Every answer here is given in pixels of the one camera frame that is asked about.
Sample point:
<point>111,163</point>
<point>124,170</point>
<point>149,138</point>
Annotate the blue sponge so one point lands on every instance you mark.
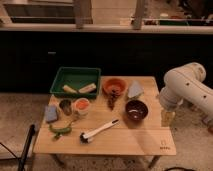
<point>51,114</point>

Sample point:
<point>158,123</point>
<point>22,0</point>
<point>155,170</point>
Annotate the dark metal cup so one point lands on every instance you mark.
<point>65,106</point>

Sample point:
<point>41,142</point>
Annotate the black pole stand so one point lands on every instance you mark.
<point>27,144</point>

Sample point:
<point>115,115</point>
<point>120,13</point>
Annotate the grey folded cloth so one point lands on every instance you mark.
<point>135,90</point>

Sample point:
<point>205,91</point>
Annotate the dark brown bowl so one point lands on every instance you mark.
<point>136,110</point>

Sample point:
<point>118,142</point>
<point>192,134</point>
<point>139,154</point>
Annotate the green plastic tray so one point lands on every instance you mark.
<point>76,78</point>

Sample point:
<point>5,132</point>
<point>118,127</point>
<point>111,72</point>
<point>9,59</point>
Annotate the wooden table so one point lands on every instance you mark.
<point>145,138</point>

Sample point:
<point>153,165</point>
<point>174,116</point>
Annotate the pale food piece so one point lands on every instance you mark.
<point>88,88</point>
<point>68,89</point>

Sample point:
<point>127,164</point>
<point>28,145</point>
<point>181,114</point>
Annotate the pale food piece left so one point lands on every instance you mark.
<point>68,89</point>

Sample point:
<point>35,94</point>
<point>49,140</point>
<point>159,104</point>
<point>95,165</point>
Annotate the pale food piece right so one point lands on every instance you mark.
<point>88,88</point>

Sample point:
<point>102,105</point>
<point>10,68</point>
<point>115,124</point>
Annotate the white black dish brush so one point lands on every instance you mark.
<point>86,137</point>

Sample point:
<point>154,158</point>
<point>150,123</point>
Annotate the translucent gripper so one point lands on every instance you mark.
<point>166,117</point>

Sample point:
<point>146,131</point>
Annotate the orange bowl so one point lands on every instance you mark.
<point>116,84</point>

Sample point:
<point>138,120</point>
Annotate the orange white cup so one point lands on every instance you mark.
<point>82,106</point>

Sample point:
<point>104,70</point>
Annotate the brown pine cone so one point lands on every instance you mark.
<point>112,97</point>

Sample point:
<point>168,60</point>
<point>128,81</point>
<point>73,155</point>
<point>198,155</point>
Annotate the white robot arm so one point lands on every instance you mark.
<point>186,83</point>

